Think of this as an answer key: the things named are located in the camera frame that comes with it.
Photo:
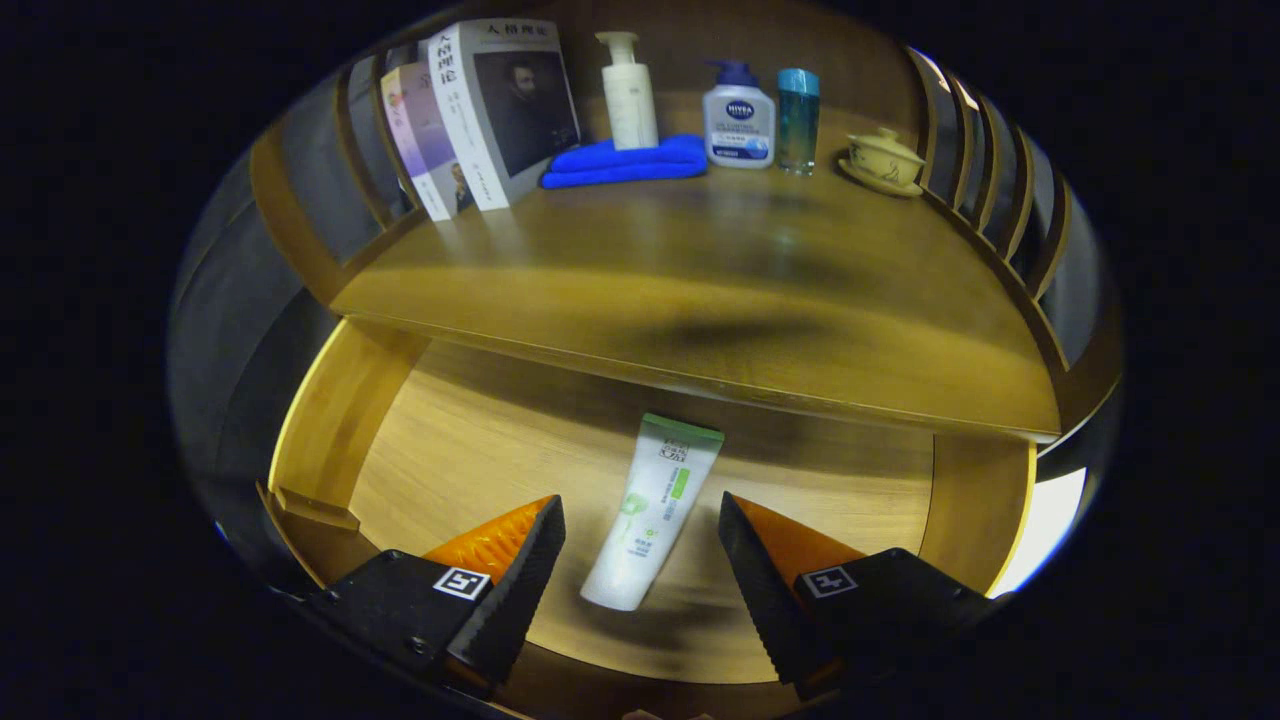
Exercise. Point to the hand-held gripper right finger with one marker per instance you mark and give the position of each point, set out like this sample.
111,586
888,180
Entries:
765,600

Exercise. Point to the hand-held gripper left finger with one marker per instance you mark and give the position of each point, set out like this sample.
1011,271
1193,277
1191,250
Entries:
515,600

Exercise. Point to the white and green tube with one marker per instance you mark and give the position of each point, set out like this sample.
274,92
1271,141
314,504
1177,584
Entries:
655,500

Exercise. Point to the wooden drawer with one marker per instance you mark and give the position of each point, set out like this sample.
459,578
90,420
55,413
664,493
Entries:
480,450

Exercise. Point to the wooden countertop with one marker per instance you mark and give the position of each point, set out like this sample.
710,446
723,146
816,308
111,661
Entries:
700,270

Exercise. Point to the wooden cabinet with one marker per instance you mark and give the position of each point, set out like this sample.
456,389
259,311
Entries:
290,215

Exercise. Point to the white table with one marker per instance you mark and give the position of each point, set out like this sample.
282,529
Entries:
1045,520

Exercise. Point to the blue folded cloth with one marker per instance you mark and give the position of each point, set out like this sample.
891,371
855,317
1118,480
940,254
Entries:
620,163

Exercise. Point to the yellow lidded teacup with saucer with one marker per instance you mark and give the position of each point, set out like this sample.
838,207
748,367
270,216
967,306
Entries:
885,162

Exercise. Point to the thin purple book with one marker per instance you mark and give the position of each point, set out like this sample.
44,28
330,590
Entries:
425,140

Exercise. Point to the white bottle with blue pump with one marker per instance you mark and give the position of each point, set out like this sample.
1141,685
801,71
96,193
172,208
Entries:
740,125

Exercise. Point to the teal bottle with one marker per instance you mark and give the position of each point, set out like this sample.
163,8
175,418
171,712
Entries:
798,125

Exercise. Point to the thick white book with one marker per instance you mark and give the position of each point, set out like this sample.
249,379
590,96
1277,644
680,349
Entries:
520,110

